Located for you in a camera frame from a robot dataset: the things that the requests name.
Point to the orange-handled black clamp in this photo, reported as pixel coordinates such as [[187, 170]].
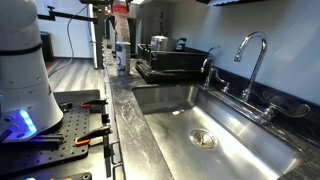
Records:
[[88, 104], [86, 138]]

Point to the stainless steel pot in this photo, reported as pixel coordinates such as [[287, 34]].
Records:
[[162, 43]]

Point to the black trash bin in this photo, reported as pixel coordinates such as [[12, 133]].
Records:
[[47, 46]]

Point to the small chrome side faucet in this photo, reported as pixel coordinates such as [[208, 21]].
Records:
[[213, 71]]

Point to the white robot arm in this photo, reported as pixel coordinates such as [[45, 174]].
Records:
[[28, 106]]

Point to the far orange-handled black clamp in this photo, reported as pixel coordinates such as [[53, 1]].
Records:
[[88, 104]]

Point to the near orange-handled black clamp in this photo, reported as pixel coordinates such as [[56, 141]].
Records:
[[86, 138]]

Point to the black dish drying rack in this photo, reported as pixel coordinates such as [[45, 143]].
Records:
[[169, 66]]

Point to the stainless steel sink basin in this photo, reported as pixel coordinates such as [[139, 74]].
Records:
[[202, 138]]

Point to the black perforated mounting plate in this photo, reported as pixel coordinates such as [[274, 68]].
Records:
[[48, 149]]

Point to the orange-capped creamer bottle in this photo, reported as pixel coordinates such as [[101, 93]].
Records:
[[121, 21]]

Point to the chrome wing faucet handle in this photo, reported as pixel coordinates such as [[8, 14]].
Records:
[[297, 112]]

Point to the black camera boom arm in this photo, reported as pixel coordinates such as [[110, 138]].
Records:
[[52, 15]]

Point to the white-capped creamer bottle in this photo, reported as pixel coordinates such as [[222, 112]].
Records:
[[123, 58]]

